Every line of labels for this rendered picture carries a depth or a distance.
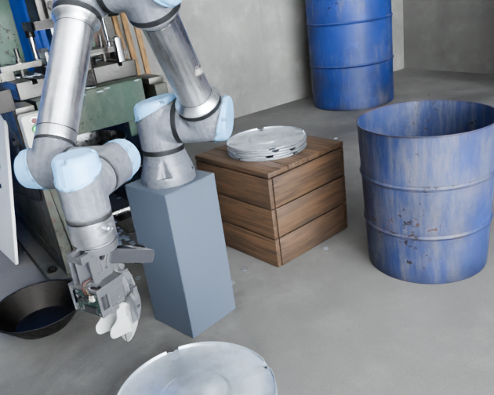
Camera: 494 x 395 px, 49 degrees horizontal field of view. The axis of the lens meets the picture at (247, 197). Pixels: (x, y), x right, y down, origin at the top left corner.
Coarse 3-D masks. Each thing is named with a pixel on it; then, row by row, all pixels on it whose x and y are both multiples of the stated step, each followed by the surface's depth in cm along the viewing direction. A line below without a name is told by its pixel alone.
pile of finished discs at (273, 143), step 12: (240, 132) 208; (252, 132) 207; (264, 132) 205; (276, 132) 203; (288, 132) 201; (300, 132) 199; (228, 144) 197; (240, 144) 195; (252, 144) 193; (264, 144) 191; (276, 144) 189; (288, 144) 185; (300, 144) 190; (240, 156) 189; (252, 156) 186; (264, 156) 187; (276, 156) 185; (288, 156) 187
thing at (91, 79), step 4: (92, 48) 189; (96, 48) 186; (100, 48) 184; (104, 48) 184; (92, 52) 182; (96, 52) 183; (100, 52) 183; (92, 64) 195; (92, 68) 195; (88, 72) 194; (92, 72) 195; (88, 76) 195; (92, 76) 195; (88, 80) 195; (92, 80) 196; (88, 84) 195; (92, 84) 196
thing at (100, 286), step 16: (80, 256) 86; (96, 256) 88; (80, 272) 88; (96, 272) 89; (112, 272) 93; (128, 272) 93; (80, 288) 89; (96, 288) 89; (112, 288) 90; (128, 288) 93; (80, 304) 92; (96, 304) 89; (112, 304) 91
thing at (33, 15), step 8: (24, 0) 196; (32, 0) 188; (40, 0) 188; (48, 0) 187; (32, 8) 191; (40, 8) 189; (48, 8) 187; (32, 16) 195; (40, 16) 190; (48, 16) 189
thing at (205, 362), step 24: (168, 360) 106; (192, 360) 105; (216, 360) 104; (240, 360) 103; (264, 360) 101; (144, 384) 100; (168, 384) 99; (192, 384) 98; (216, 384) 97; (240, 384) 97; (264, 384) 96
